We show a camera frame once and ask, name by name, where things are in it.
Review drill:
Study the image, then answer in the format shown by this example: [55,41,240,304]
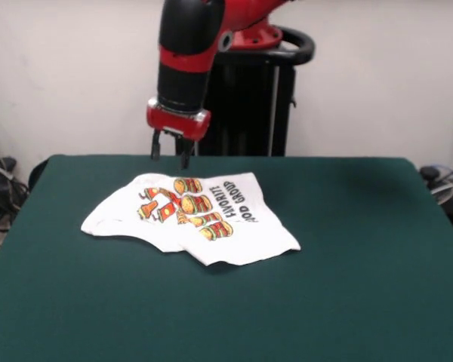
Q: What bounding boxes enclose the dark green table cloth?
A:
[0,153,453,362]

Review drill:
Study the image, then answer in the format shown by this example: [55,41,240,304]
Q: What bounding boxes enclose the white printed T-shirt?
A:
[80,172,302,268]

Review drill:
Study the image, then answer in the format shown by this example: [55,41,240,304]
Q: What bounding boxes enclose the black cable tangle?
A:
[0,120,29,231]

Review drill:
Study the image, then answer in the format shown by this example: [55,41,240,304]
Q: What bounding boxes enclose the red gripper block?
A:
[146,97,212,170]

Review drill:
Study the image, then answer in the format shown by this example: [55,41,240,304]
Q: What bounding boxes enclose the grey swivel chair base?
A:
[430,183,453,207]

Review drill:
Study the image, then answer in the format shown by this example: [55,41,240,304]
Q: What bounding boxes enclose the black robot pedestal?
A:
[190,24,316,158]

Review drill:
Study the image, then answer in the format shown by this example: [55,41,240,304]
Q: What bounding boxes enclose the black rounded chair part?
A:
[29,158,50,189]

